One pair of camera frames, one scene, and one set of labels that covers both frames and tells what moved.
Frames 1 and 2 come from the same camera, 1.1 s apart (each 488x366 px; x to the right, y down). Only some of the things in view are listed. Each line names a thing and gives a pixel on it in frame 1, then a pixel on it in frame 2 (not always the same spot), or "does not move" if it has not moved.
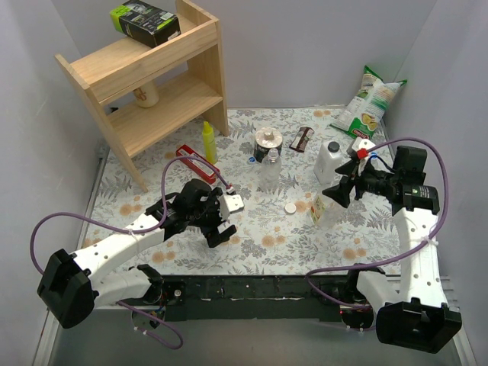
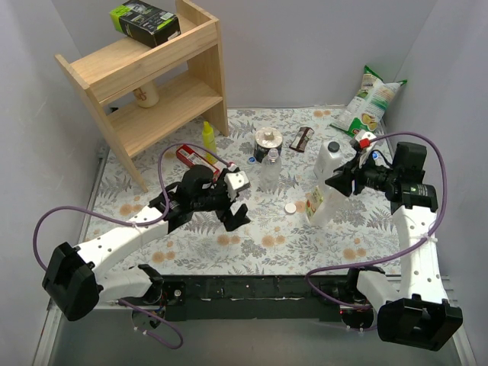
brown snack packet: [300, 141] does not move
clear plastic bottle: [271, 170] does not move
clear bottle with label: [323, 211] to [313, 202]
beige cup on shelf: [147, 96] does not move
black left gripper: [212, 227] to [225, 203]
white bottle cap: [290, 208] does not move
